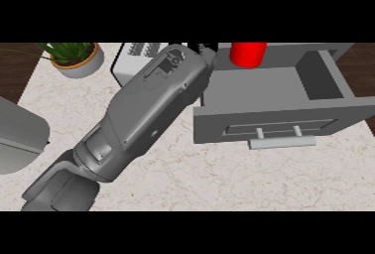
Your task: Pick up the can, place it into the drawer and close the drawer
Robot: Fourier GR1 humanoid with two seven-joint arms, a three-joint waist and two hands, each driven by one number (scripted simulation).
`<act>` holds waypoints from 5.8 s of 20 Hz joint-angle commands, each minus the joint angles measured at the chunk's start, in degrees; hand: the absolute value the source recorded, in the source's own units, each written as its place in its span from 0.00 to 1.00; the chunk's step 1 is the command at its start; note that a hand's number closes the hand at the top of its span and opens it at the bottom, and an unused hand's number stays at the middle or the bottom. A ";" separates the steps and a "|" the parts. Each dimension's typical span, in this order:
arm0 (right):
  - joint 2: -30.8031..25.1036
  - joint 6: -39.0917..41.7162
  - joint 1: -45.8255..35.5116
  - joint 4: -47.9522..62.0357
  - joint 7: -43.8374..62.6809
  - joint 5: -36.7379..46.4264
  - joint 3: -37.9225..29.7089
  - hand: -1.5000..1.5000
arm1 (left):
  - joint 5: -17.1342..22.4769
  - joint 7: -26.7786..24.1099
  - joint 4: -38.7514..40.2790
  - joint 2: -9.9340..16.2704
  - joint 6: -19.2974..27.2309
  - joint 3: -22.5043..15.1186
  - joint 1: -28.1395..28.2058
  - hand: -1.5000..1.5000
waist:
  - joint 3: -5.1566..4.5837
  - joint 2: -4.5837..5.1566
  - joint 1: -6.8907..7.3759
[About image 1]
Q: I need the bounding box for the red can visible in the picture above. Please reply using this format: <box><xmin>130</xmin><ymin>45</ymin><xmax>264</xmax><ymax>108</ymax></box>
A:
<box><xmin>229</xmin><ymin>42</ymin><xmax>270</xmax><ymax>70</ymax></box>

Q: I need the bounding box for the grey drawer front with handle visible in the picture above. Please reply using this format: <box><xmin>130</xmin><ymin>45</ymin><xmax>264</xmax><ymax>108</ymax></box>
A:
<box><xmin>192</xmin><ymin>96</ymin><xmax>375</xmax><ymax>151</ymax></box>

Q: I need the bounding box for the grey cabinet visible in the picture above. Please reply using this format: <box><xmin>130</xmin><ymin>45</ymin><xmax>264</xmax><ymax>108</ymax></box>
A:
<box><xmin>215</xmin><ymin>42</ymin><xmax>356</xmax><ymax>71</ymax></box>

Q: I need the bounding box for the grey open drawer box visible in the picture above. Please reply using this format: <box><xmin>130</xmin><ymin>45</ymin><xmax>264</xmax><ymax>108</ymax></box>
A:
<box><xmin>201</xmin><ymin>49</ymin><xmax>362</xmax><ymax>113</ymax></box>

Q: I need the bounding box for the grey rounded appliance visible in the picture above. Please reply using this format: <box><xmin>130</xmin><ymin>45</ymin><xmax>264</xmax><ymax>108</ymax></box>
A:
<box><xmin>0</xmin><ymin>95</ymin><xmax>51</xmax><ymax>176</ymax></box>

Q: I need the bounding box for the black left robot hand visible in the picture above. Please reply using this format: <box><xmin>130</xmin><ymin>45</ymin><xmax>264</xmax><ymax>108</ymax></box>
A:
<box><xmin>186</xmin><ymin>42</ymin><xmax>220</xmax><ymax>64</ymax></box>

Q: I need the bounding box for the white pot with orange rim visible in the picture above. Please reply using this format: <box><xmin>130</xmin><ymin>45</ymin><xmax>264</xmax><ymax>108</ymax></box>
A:
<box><xmin>49</xmin><ymin>43</ymin><xmax>105</xmax><ymax>79</ymax></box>

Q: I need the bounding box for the green plant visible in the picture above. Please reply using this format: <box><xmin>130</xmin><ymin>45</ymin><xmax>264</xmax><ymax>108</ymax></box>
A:
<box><xmin>0</xmin><ymin>42</ymin><xmax>94</xmax><ymax>66</ymax></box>

